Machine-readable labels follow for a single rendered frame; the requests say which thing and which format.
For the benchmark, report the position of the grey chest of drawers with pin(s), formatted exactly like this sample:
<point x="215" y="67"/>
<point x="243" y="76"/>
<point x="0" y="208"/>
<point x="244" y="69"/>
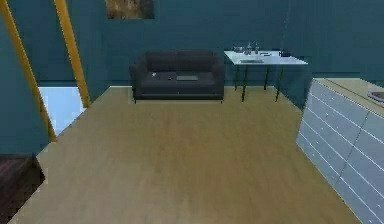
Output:
<point x="343" y="130"/>

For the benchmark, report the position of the grey laptop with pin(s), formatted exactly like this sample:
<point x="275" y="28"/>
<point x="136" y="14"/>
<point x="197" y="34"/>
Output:
<point x="187" y="78"/>

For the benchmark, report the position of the dark grey sofa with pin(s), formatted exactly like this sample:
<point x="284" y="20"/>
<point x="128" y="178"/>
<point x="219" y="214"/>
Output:
<point x="180" y="78"/>

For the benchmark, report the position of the grey cup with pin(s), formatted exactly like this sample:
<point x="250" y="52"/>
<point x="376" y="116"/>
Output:
<point x="237" y="49"/>

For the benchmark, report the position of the grey flat tray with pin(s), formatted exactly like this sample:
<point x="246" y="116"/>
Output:
<point x="251" y="61"/>

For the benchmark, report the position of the clear glass bottle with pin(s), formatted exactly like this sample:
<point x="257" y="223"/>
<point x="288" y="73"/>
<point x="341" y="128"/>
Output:
<point x="248" y="48"/>

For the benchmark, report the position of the white table with dark legs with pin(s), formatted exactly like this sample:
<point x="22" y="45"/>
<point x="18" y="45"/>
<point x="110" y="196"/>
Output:
<point x="266" y="59"/>

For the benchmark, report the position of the small black object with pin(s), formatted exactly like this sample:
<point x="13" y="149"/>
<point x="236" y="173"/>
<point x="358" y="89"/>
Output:
<point x="283" y="52"/>

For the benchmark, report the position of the dark brown wooden furniture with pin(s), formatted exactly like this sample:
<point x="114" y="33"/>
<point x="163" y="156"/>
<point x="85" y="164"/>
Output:
<point x="15" y="186"/>

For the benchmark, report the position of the brown framed wall picture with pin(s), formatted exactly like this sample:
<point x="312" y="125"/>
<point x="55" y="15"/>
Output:
<point x="130" y="8"/>

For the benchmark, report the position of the yellow door frame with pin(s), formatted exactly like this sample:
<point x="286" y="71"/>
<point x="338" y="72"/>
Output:
<point x="71" y="50"/>

